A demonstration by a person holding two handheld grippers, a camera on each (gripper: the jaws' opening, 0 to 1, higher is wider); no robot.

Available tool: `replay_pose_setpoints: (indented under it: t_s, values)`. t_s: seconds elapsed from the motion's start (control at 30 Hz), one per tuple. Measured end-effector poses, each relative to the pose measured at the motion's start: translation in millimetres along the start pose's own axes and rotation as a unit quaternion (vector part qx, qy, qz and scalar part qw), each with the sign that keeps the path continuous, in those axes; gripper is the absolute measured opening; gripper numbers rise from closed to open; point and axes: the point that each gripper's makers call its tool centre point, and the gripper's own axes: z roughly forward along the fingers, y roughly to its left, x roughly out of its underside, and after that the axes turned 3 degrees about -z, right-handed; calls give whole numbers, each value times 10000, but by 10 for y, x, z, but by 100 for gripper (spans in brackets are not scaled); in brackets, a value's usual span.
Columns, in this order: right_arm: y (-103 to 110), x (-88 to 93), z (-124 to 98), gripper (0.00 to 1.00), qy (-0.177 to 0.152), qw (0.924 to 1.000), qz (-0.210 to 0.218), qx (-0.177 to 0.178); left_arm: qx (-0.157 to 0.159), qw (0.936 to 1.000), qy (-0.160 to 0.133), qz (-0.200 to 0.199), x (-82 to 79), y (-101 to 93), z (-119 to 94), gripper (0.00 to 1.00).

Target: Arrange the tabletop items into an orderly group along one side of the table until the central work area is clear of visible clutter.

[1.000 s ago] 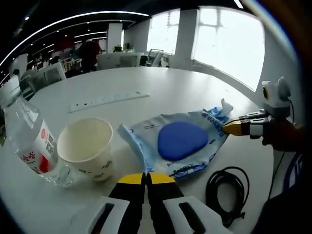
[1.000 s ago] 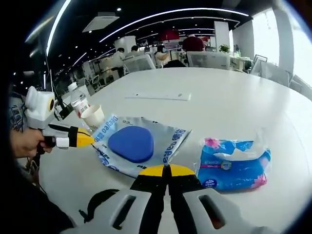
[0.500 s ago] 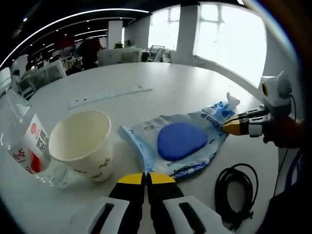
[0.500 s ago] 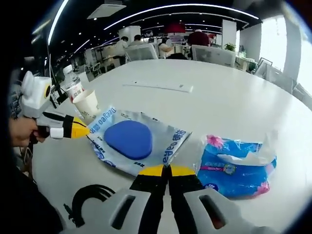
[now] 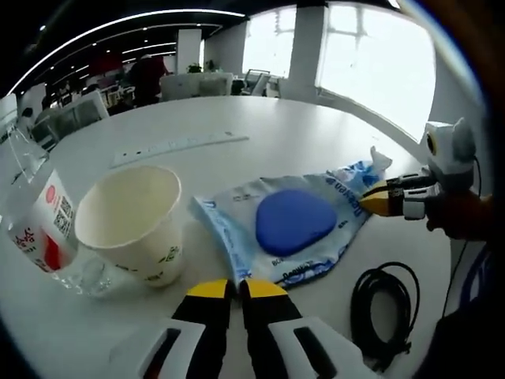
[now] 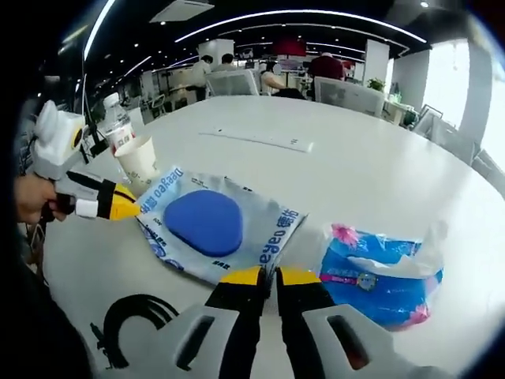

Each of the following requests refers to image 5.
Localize white table socket panel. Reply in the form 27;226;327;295
109;132;250;169

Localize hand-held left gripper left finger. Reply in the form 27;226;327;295
137;278;232;379

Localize long curved ceiling light strip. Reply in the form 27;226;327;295
7;7;245;96

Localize grey office chair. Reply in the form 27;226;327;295
242;69;271;96

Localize clear water bottle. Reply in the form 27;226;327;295
0;126;114;297

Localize blue rounded pad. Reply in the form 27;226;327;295
255;188;339;257

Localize person's right hand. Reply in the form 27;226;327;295
427;192;495;241

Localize white mesh office chair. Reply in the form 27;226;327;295
54;96;110;135
159;73;202;102

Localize white table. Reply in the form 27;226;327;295
0;96;455;379

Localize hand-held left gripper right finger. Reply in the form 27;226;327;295
239;278;376;379

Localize blue printed plastic bag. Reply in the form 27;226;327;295
191;145;395;287

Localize black cable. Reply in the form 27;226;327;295
350;261;421;374

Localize white paper cup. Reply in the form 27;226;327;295
73;164;187;288

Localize person's dark clothing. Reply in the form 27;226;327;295
429;244;505;379

